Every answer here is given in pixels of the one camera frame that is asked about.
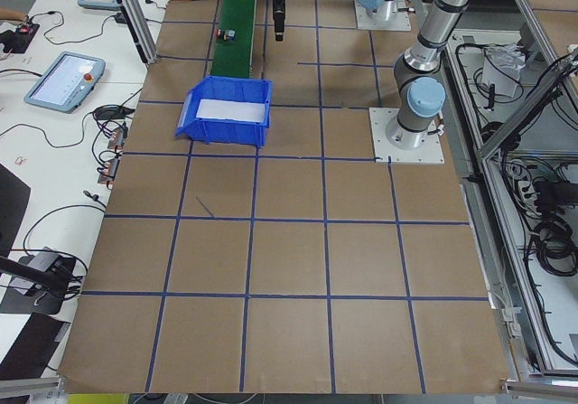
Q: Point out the red emergency stop button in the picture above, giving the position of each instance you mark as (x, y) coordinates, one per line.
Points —
(226, 35)

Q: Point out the green conveyor belt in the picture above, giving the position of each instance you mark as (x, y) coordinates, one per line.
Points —
(234, 59)

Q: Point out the blue source bin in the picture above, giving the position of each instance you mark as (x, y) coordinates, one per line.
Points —
(225, 131)

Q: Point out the white foam pad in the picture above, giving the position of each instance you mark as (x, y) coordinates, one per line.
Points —
(231, 110)

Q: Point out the near teach pendant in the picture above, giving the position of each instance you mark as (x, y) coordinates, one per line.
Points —
(66, 83)

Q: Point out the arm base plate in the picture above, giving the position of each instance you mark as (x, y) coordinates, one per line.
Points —
(392, 144)
(401, 23)

